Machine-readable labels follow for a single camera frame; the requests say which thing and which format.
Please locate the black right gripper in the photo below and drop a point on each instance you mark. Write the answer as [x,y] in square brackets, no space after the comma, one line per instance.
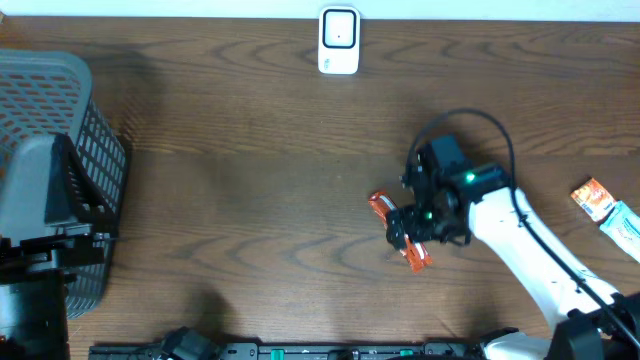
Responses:
[415,230]

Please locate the red chocolate bar wrapper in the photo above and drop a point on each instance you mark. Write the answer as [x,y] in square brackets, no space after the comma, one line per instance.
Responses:
[397,236]

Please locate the small orange box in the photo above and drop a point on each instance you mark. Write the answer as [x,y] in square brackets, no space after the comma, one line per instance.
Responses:
[594,199]

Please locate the teal wet wipes pack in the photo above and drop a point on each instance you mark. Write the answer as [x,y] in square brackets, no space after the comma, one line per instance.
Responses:
[622,226]

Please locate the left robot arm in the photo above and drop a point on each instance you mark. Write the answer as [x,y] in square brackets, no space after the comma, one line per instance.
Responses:
[50,240]

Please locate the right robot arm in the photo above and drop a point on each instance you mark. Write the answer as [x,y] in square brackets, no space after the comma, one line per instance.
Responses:
[589,318]

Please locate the white barcode scanner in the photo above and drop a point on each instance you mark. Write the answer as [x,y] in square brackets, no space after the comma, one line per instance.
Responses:
[339,40]

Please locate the grey plastic mesh basket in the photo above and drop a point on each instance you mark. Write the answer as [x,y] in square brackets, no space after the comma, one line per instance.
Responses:
[48,93]

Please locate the black mounting rail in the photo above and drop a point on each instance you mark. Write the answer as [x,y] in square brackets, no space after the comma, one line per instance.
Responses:
[187,344]

